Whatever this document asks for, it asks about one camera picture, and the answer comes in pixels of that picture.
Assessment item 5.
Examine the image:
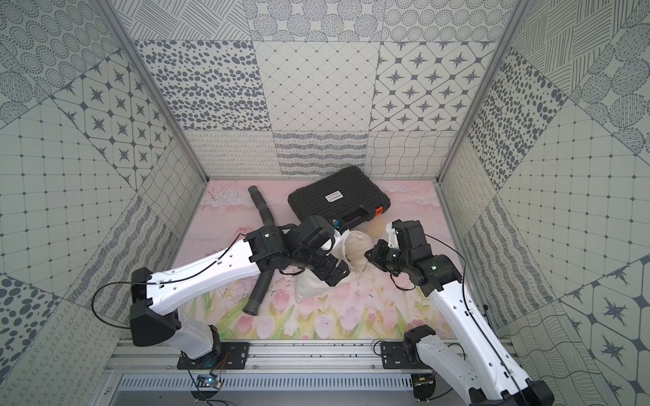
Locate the beige cloth soil bag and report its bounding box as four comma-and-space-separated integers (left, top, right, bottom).
296, 231, 373, 303

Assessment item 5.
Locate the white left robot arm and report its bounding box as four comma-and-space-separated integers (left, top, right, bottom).
130, 216, 350, 360

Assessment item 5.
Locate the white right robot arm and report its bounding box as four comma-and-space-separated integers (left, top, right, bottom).
365, 220, 555, 405

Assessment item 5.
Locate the black plastic tool case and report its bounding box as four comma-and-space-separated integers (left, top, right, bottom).
288, 166, 391, 228

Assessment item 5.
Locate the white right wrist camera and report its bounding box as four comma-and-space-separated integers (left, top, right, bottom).
386, 224, 399, 249

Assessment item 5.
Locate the black corrugated hose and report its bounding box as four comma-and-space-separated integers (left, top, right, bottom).
242, 185, 279, 316

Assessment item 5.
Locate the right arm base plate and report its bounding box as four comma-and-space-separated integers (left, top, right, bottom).
373, 340, 430, 370

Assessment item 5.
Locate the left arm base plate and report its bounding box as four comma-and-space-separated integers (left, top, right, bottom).
177, 342, 251, 370

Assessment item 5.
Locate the aluminium mounting rail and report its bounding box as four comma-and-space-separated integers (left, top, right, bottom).
103, 338, 519, 377

